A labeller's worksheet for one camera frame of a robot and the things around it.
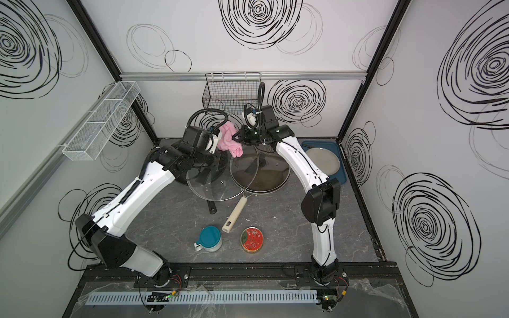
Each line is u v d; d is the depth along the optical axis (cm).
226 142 76
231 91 97
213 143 60
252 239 80
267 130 64
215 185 99
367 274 75
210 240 76
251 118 74
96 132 75
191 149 54
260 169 91
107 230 40
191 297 77
